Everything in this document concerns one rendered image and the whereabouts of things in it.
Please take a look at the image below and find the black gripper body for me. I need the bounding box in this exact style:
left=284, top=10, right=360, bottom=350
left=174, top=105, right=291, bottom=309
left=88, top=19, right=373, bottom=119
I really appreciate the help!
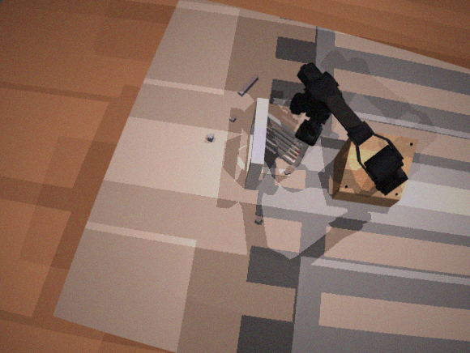
left=295, top=103, right=331, bottom=146

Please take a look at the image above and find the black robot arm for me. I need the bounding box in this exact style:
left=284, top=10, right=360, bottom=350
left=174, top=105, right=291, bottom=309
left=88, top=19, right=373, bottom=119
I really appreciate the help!
left=289, top=62, right=408, bottom=196

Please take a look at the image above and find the grey rectangular bar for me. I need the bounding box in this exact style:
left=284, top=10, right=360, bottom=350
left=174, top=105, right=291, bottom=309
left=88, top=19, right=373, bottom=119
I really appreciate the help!
left=238, top=75, right=258, bottom=96

